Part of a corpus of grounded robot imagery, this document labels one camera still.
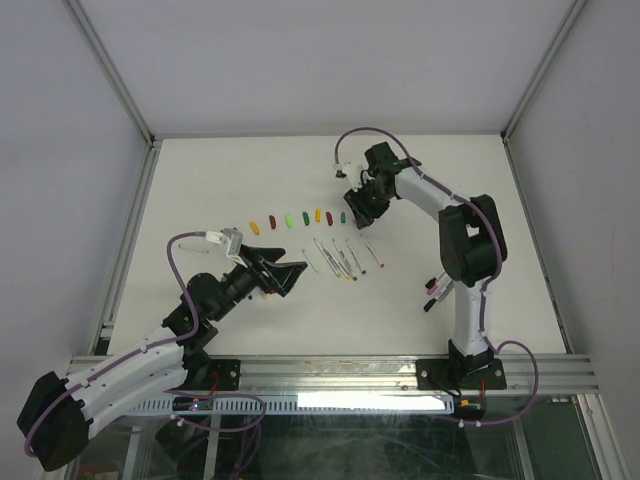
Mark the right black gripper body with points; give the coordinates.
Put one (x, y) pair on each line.
(371, 189)

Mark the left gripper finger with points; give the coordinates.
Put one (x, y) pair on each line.
(282, 277)
(261, 258)

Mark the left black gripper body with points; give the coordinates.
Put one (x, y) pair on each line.
(254, 274)

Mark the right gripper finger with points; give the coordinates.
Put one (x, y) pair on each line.
(373, 208)
(355, 204)

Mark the light green cap marker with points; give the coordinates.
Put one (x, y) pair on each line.
(312, 263)

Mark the pink cap marker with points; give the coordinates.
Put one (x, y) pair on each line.
(372, 252)

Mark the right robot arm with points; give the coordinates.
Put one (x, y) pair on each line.
(472, 246)

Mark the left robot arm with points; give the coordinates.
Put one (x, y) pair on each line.
(61, 415)

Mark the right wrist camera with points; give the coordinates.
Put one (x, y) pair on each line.
(353, 172)

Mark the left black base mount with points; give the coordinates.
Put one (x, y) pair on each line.
(215, 372)

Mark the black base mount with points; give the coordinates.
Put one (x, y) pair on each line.
(440, 372)
(215, 372)

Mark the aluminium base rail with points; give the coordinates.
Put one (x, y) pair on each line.
(555, 375)

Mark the white slotted cable duct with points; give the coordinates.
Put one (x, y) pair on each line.
(318, 403)

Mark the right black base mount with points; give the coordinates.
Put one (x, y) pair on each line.
(440, 372)

